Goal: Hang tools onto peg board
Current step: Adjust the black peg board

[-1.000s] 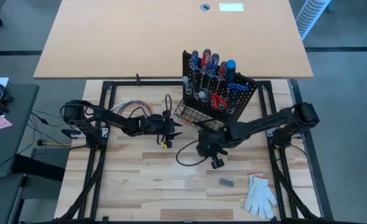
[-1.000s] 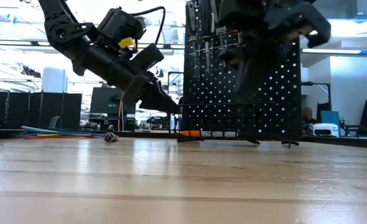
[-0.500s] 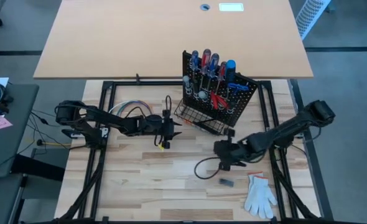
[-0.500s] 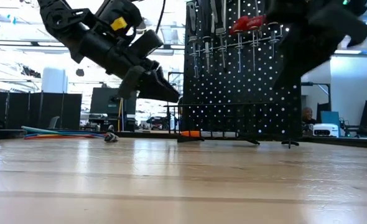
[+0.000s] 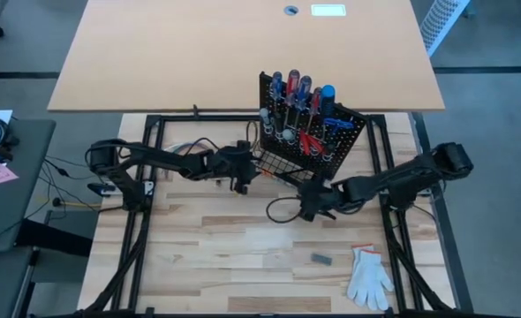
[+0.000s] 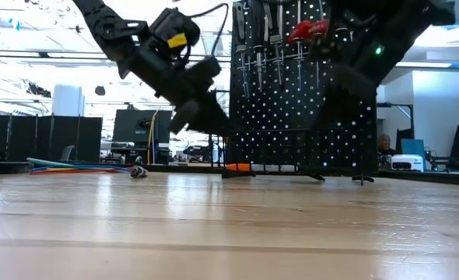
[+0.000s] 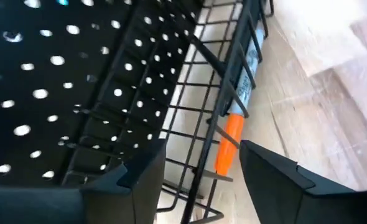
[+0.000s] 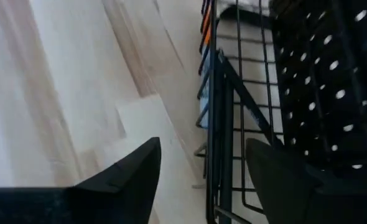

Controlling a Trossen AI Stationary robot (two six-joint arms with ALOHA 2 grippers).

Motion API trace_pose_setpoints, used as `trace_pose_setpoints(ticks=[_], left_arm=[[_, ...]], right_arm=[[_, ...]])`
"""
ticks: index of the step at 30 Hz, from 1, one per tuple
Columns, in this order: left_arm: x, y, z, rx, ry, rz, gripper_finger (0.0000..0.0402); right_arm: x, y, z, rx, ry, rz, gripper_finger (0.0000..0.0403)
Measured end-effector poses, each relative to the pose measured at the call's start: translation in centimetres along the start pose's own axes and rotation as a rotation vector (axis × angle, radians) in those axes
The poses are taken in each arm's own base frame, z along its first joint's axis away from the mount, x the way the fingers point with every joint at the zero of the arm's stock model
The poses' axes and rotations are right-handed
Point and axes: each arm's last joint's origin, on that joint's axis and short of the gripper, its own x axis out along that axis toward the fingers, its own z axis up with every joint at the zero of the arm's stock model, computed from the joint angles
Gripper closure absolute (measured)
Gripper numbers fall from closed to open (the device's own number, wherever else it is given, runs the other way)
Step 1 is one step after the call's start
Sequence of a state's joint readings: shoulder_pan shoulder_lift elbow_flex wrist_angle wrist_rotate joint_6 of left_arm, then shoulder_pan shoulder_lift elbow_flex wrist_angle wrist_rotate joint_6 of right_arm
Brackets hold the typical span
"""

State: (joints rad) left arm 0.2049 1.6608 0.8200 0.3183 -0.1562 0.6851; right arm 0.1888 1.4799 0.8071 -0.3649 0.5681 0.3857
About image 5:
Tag yellow rod with black knob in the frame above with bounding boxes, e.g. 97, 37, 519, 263
51, 197, 103, 209

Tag black pegboard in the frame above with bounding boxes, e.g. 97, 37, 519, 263
258, 71, 368, 181

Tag blue and black screwdriver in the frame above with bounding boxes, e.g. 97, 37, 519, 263
320, 84, 336, 120

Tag rainbow ribbon cable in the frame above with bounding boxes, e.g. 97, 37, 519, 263
165, 139, 220, 155

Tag small blue device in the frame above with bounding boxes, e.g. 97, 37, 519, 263
87, 182, 118, 197

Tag chrome tool holder rack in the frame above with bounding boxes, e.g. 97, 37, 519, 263
262, 121, 336, 163

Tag slim clear red-handled screwdriver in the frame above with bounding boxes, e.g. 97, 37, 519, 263
285, 68, 301, 108

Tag clear blue-handled Phillips screwdriver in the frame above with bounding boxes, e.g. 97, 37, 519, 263
296, 75, 313, 111

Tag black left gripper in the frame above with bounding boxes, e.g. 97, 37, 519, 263
214, 140, 264, 196

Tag white cloth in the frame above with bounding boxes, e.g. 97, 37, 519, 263
345, 244, 396, 312

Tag black wire basket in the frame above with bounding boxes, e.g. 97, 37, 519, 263
252, 148, 317, 187

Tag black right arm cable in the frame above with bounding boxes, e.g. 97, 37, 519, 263
266, 196, 308, 225

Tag black floor cables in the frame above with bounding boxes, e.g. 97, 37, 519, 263
21, 154, 125, 222

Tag white rectangular desk plate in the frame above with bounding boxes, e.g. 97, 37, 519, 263
310, 4, 348, 18

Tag dark grey side desk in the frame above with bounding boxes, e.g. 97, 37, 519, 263
0, 117, 57, 254

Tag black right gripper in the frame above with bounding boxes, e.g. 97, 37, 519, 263
298, 175, 349, 223

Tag white perforated computer tower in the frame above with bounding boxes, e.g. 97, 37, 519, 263
419, 0, 472, 57

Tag beige table top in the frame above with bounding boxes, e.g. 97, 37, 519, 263
47, 0, 446, 112

